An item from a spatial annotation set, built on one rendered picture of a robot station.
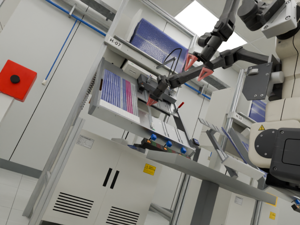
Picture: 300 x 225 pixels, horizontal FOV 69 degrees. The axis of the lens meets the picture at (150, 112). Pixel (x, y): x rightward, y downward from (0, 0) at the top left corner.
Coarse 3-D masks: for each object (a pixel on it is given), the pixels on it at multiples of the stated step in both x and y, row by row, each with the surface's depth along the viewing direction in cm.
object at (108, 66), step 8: (104, 64) 163; (112, 64) 173; (112, 72) 161; (120, 72) 169; (128, 80) 166; (136, 80) 176; (136, 88) 164; (144, 96) 161; (152, 104) 160; (160, 104) 167; (168, 104) 177; (168, 112) 166
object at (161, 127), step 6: (144, 114) 139; (144, 120) 133; (156, 120) 143; (150, 126) 130; (156, 126) 136; (162, 126) 141; (168, 126) 146; (162, 132) 135; (168, 132) 140; (174, 132) 145; (180, 132) 150; (174, 138) 138; (180, 138) 142; (186, 138) 148; (186, 144) 141
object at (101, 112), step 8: (96, 112) 114; (104, 112) 114; (112, 112) 115; (104, 120) 117; (112, 120) 117; (120, 120) 118; (128, 120) 119; (128, 128) 122; (136, 128) 122; (144, 128) 123; (144, 136) 126; (160, 136) 127; (160, 144) 131; (176, 144) 132
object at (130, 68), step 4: (128, 60) 177; (128, 64) 171; (132, 64) 175; (124, 68) 175; (128, 68) 173; (132, 68) 173; (136, 68) 174; (140, 68) 179; (128, 72) 175; (132, 72) 175; (136, 72) 176; (140, 72) 176; (144, 72) 177; (148, 72) 184; (132, 76) 177; (136, 76) 178; (152, 76) 182; (156, 80) 182; (168, 84) 191; (168, 88) 187
